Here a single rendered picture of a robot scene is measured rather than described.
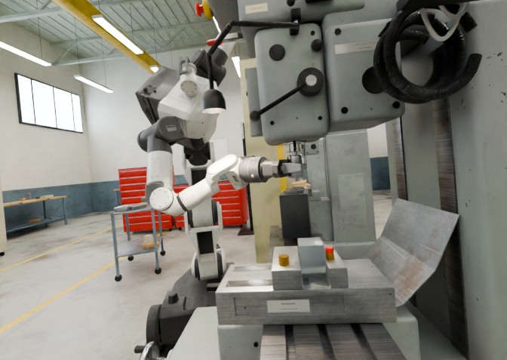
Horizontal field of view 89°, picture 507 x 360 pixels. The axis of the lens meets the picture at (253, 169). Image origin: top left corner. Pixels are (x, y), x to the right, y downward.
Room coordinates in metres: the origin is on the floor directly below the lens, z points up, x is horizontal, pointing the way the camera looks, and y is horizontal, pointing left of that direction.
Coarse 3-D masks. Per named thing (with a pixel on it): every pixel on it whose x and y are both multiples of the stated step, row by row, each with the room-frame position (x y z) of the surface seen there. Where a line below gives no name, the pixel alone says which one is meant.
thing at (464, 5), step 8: (424, 8) 0.52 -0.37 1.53; (440, 8) 0.51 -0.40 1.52; (464, 8) 0.49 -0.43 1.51; (424, 16) 0.52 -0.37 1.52; (448, 16) 0.51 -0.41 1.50; (456, 16) 0.50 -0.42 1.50; (456, 24) 0.51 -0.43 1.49; (432, 32) 0.52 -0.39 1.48; (448, 32) 0.52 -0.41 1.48; (440, 40) 0.52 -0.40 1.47
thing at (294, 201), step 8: (288, 192) 1.11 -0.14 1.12; (296, 192) 1.10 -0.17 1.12; (304, 192) 1.12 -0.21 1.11; (280, 200) 1.10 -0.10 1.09; (288, 200) 1.09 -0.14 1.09; (296, 200) 1.09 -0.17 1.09; (304, 200) 1.08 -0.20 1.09; (280, 208) 1.11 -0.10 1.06; (288, 208) 1.10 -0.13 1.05; (296, 208) 1.09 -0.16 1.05; (304, 208) 1.08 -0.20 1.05; (288, 216) 1.10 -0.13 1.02; (296, 216) 1.09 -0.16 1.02; (304, 216) 1.08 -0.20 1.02; (288, 224) 1.10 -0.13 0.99; (296, 224) 1.09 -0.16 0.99; (304, 224) 1.08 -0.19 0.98; (288, 232) 1.10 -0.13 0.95; (296, 232) 1.09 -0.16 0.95; (304, 232) 1.08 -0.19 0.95
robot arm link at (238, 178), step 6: (246, 156) 0.93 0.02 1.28; (252, 156) 0.91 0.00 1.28; (240, 162) 0.89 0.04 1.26; (246, 162) 0.85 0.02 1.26; (234, 168) 0.87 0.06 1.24; (240, 168) 0.86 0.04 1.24; (246, 168) 0.85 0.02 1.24; (228, 174) 0.89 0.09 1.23; (234, 174) 0.88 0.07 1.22; (240, 174) 0.87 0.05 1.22; (246, 174) 0.85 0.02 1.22; (234, 180) 0.91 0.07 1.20; (240, 180) 0.89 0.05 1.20; (246, 180) 0.87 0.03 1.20; (234, 186) 0.94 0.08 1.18; (240, 186) 0.92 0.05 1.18
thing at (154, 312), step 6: (156, 306) 1.27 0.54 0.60; (150, 312) 1.23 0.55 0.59; (156, 312) 1.23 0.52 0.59; (150, 318) 1.20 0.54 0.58; (156, 318) 1.21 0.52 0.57; (150, 324) 1.19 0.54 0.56; (156, 324) 1.19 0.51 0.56; (150, 330) 1.18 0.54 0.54; (156, 330) 1.18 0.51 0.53; (150, 336) 1.17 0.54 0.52; (156, 336) 1.18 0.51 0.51; (156, 342) 1.17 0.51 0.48
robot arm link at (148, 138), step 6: (150, 126) 0.99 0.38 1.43; (144, 132) 1.00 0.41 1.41; (150, 132) 0.97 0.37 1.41; (156, 132) 0.95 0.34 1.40; (144, 138) 0.99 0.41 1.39; (150, 138) 0.96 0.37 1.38; (156, 138) 0.95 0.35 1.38; (144, 144) 1.01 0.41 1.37; (150, 144) 0.95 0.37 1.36; (156, 144) 0.95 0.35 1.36; (162, 144) 0.95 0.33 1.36; (168, 144) 0.97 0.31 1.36; (150, 150) 0.94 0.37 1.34; (156, 150) 0.94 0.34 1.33; (162, 150) 0.94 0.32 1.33; (168, 150) 0.96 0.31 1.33
